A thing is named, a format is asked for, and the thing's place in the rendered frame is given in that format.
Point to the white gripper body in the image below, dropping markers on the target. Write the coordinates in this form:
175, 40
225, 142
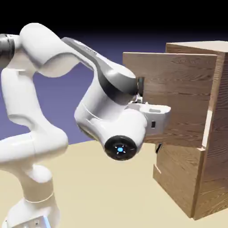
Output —
156, 119

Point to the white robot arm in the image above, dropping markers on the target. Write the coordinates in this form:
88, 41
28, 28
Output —
44, 53

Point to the large wood cabinet door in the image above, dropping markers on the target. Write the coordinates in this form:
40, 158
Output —
178, 80

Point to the small wood cabinet door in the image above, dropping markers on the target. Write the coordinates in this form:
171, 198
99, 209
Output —
178, 178

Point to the light wood cabinet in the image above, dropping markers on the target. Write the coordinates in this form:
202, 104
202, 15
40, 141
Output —
219, 142

